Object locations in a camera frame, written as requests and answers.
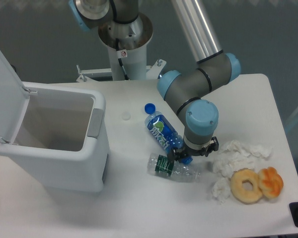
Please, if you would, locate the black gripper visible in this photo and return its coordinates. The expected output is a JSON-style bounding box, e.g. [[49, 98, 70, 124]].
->
[[167, 136, 219, 163]]

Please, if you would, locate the blue label plastic bottle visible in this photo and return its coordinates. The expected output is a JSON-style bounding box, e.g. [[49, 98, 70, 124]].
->
[[145, 111, 183, 154]]

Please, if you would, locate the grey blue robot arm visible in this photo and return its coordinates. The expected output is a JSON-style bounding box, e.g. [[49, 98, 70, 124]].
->
[[69, 0, 241, 162]]

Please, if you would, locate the clear green label bottle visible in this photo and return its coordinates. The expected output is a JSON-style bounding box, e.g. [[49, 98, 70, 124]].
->
[[147, 153, 201, 182]]

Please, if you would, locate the blue bottle cap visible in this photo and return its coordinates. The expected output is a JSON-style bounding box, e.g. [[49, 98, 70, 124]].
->
[[144, 103, 156, 115]]

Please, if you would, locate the white bottle cap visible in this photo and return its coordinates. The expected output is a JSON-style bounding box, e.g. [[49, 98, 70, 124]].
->
[[121, 112, 131, 121]]

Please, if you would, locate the large crumpled white tissue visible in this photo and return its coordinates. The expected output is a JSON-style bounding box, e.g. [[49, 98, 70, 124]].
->
[[212, 140, 273, 178]]

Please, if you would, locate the small crumpled white tissue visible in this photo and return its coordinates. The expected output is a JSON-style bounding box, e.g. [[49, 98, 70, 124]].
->
[[212, 178, 231, 204]]

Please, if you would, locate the orange glazed bread roll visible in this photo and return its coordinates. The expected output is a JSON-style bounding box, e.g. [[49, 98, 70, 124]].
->
[[258, 167, 284, 199]]

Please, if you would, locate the white trash bin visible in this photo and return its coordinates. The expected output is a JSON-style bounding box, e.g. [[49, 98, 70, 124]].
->
[[0, 82, 109, 192]]

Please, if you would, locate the white bin lid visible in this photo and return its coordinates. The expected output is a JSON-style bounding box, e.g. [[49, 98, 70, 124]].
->
[[0, 51, 37, 145]]

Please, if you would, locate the ring doughnut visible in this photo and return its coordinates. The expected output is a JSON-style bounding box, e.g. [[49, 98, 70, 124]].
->
[[230, 169, 263, 204]]

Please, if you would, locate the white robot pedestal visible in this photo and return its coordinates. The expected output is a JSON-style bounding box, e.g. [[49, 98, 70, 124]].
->
[[76, 13, 166, 82]]

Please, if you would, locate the black cable on pedestal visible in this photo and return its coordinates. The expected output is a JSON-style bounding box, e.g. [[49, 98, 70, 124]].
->
[[115, 38, 130, 81]]

